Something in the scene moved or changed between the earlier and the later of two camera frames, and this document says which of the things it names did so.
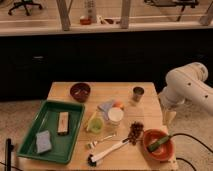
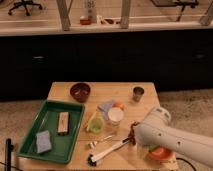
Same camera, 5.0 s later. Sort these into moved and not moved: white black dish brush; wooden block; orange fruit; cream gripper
Moved: cream gripper
Not moved: wooden block; orange fruit; white black dish brush
